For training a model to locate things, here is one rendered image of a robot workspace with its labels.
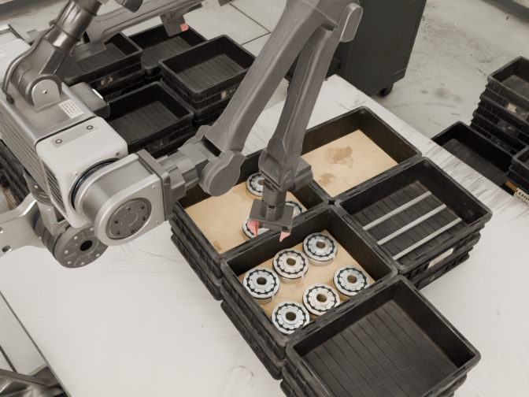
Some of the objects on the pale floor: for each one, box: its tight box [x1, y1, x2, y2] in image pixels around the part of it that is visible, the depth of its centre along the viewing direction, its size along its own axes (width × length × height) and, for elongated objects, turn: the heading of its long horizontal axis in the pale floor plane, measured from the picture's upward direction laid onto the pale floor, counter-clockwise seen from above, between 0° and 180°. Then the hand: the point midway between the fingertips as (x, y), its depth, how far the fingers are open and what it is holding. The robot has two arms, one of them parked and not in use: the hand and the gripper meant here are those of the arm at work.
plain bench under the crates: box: [0, 74, 529, 397], centre depth 212 cm, size 160×160×70 cm
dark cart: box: [283, 0, 427, 97], centre depth 333 cm, size 60×45×90 cm
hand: (268, 235), depth 153 cm, fingers open, 6 cm apart
